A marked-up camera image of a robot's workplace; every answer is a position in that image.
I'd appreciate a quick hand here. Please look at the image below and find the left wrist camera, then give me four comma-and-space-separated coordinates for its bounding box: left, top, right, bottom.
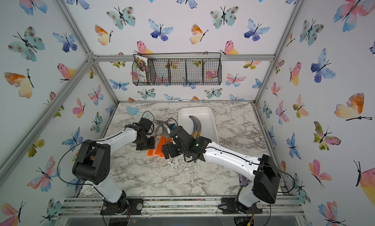
138, 118, 153, 133

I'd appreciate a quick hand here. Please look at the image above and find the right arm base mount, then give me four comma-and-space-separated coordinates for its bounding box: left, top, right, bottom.
217, 196, 263, 215

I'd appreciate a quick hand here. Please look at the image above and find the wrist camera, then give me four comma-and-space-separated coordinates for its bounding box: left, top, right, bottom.
138, 118, 153, 133
169, 123, 178, 135

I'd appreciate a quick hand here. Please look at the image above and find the flower seed packet in basket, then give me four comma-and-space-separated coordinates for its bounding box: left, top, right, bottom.
134, 55, 148, 82

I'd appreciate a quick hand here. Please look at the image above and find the flower seed packet on table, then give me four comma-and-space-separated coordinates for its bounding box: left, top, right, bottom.
238, 173, 252, 187

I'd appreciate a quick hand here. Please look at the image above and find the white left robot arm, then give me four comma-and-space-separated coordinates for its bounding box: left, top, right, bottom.
72, 123, 155, 204

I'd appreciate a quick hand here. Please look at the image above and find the white plastic storage tray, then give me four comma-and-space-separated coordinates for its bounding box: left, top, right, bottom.
178, 106, 219, 144

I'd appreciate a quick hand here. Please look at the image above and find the light blue plastic trowel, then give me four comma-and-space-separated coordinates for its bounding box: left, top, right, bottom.
126, 107, 144, 116

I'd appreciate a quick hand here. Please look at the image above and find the labelled wooden handle sickle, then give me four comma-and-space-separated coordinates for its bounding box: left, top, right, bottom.
162, 121, 171, 144

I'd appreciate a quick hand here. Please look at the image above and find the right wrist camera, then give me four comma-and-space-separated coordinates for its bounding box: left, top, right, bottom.
169, 123, 178, 135

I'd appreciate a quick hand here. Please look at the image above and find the black wire wall basket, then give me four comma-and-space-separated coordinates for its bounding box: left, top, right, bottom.
131, 52, 222, 87

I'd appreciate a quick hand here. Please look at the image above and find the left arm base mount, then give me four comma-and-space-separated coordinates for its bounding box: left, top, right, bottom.
100, 190, 144, 216

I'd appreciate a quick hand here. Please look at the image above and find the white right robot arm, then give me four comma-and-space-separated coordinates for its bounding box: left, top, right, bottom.
162, 126, 281, 207

